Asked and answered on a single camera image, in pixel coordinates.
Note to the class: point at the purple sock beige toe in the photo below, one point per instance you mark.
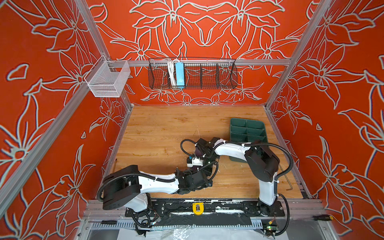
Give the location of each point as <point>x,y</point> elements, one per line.
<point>198,154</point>

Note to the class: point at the clear plastic wall bin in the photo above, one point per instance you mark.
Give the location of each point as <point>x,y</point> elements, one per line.
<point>107,79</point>

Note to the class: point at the green plastic divider tray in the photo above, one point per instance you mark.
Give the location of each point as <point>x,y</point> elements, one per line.
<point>247,131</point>

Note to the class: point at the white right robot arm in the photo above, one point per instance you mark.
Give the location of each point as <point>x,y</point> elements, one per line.
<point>262,161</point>

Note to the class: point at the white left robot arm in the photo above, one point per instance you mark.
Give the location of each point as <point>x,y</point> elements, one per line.
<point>130,187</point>

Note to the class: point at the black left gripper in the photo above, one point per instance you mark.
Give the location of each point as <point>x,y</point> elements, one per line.
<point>190,172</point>

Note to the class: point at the metal hex key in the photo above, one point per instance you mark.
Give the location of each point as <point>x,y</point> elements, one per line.
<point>287,180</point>

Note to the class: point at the light blue box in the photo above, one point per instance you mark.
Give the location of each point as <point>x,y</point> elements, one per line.
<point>180,75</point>

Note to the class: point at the black wire wall basket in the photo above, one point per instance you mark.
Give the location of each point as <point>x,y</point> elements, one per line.
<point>200,74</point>

